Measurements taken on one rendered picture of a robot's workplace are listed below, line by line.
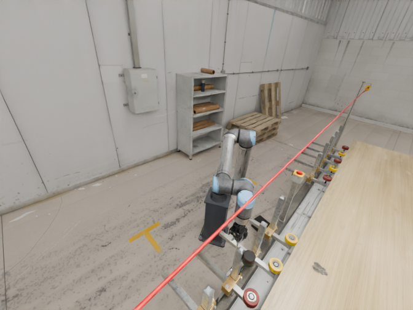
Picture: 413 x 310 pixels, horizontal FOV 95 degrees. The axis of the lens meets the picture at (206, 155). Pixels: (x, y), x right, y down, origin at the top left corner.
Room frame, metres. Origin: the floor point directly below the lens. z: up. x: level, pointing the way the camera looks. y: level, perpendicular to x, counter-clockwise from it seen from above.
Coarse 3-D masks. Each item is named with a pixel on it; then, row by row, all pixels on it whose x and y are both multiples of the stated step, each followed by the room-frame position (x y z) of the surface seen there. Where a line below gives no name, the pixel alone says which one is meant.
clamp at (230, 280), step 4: (240, 272) 0.62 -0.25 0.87; (240, 276) 0.60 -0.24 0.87; (228, 280) 0.57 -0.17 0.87; (232, 280) 0.57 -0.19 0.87; (236, 280) 0.58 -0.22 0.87; (224, 284) 0.55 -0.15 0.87; (228, 284) 0.55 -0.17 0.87; (232, 284) 0.56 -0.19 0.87; (236, 284) 0.57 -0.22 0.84; (224, 288) 0.53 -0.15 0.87; (228, 288) 0.53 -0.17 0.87; (224, 292) 0.53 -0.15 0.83; (228, 292) 0.52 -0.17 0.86
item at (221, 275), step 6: (192, 252) 0.74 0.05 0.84; (198, 258) 0.71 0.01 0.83; (204, 258) 0.70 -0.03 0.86; (210, 264) 0.66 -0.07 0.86; (210, 270) 0.64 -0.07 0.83; (216, 270) 0.63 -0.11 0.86; (222, 276) 0.60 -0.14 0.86; (234, 288) 0.54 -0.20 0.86; (240, 288) 0.54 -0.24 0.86; (240, 294) 0.51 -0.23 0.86
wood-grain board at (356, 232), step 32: (352, 160) 2.02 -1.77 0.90; (384, 160) 2.08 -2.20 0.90; (352, 192) 1.40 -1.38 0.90; (384, 192) 1.43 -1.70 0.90; (320, 224) 1.00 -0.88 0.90; (352, 224) 1.02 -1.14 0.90; (384, 224) 1.04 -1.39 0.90; (320, 256) 0.73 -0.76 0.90; (352, 256) 0.75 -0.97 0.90; (384, 256) 0.76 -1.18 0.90; (288, 288) 0.54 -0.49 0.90; (320, 288) 0.55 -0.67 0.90; (352, 288) 0.56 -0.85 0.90; (384, 288) 0.57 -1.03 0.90
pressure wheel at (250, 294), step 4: (248, 288) 0.52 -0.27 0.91; (252, 288) 0.52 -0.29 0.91; (244, 292) 0.50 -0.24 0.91; (248, 292) 0.51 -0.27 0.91; (252, 292) 0.51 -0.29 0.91; (256, 292) 0.51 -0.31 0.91; (244, 296) 0.48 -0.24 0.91; (248, 296) 0.49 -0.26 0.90; (252, 296) 0.48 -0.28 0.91; (256, 296) 0.49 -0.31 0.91; (244, 300) 0.47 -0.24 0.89; (248, 300) 0.47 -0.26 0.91; (252, 300) 0.47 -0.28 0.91; (256, 300) 0.47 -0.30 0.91; (248, 304) 0.45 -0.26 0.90; (252, 304) 0.45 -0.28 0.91; (256, 304) 0.45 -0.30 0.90
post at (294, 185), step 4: (292, 184) 1.18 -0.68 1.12; (296, 184) 1.16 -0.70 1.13; (292, 188) 1.17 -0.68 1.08; (296, 188) 1.18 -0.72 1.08; (292, 192) 1.16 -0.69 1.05; (288, 196) 1.17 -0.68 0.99; (292, 196) 1.16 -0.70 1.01; (288, 200) 1.17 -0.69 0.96; (288, 204) 1.16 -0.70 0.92; (284, 208) 1.17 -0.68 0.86; (288, 208) 1.16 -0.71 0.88; (284, 212) 1.17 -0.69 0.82; (284, 216) 1.16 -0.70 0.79; (280, 220) 1.17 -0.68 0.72; (284, 220) 1.17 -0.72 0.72
